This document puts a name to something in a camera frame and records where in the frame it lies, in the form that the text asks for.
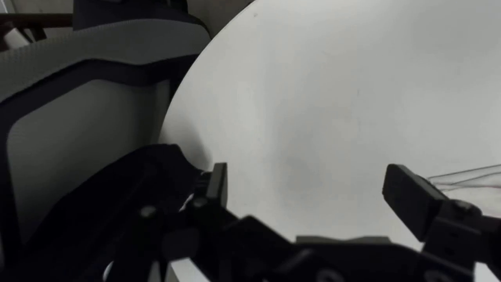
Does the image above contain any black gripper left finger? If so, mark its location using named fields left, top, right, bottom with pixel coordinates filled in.
left=106, top=162, right=294, bottom=282

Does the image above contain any grey office chair black frame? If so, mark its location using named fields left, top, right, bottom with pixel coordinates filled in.
left=0, top=0, right=212, bottom=282

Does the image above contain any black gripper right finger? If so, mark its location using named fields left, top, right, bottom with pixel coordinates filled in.
left=381, top=163, right=501, bottom=282

